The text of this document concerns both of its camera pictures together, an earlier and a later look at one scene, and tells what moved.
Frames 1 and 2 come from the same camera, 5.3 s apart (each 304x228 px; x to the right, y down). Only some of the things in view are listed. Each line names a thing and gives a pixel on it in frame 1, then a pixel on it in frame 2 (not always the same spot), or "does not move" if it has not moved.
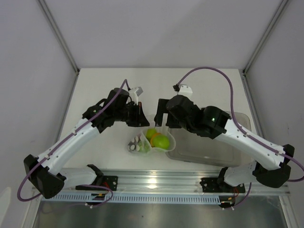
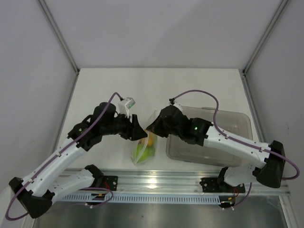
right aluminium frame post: (280, 10) does not move
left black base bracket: (110, 182) does not move
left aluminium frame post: (54, 24) does not move
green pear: (149, 133) -> (148, 153)
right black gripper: (161, 109) -> (155, 128)
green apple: (161, 141) -> (139, 149)
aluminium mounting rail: (178, 182) does not move
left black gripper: (140, 119) -> (133, 131)
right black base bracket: (218, 185) does not move
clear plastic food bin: (191, 147) does not move
